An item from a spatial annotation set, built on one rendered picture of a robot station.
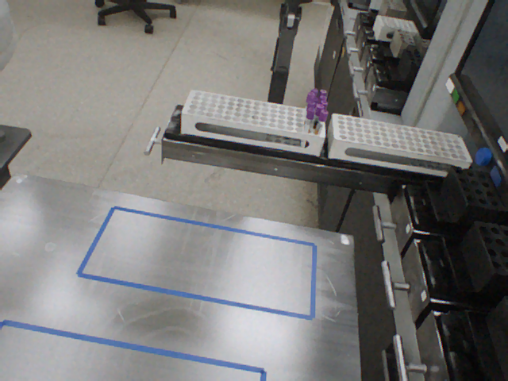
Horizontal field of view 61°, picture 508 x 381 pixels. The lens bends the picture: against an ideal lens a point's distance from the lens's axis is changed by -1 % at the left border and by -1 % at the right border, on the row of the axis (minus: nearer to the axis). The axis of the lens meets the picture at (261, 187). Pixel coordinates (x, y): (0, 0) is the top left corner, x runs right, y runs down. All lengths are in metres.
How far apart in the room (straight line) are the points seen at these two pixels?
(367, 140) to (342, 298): 0.38
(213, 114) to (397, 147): 0.39
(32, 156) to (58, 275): 1.59
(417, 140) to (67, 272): 0.73
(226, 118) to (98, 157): 1.34
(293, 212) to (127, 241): 1.34
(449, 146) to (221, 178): 1.27
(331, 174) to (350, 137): 0.09
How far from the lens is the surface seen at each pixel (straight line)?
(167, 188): 2.01
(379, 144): 0.95
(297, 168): 0.93
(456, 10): 1.15
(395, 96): 1.32
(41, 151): 2.28
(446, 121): 1.09
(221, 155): 0.93
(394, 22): 1.64
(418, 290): 0.81
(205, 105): 0.95
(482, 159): 0.79
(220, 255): 0.70
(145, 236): 0.72
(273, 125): 0.92
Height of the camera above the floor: 1.36
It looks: 41 degrees down
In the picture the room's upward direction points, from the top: 11 degrees clockwise
